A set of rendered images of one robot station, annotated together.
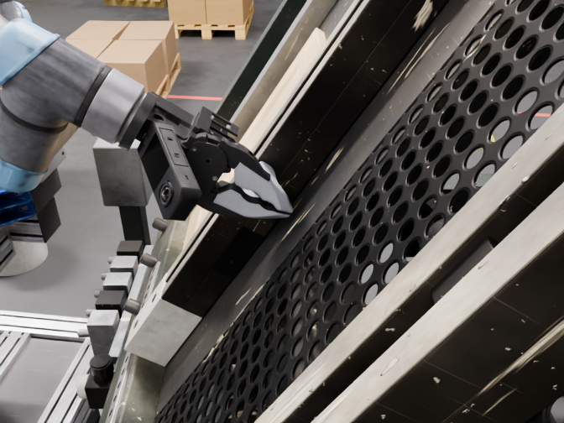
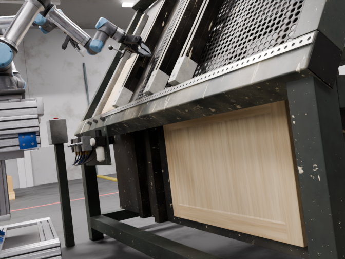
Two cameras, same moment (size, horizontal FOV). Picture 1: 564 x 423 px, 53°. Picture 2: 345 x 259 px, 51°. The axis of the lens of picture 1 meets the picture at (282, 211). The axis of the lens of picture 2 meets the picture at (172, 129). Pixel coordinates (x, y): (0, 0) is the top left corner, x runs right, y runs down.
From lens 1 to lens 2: 193 cm
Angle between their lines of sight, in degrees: 45
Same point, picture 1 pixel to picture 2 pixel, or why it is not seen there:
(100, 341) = (86, 143)
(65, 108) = (113, 30)
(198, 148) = not seen: hidden behind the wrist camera
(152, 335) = (121, 98)
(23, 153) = (103, 39)
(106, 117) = (119, 32)
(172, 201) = (138, 38)
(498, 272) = not seen: outside the picture
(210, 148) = not seen: hidden behind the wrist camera
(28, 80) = (107, 24)
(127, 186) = (61, 134)
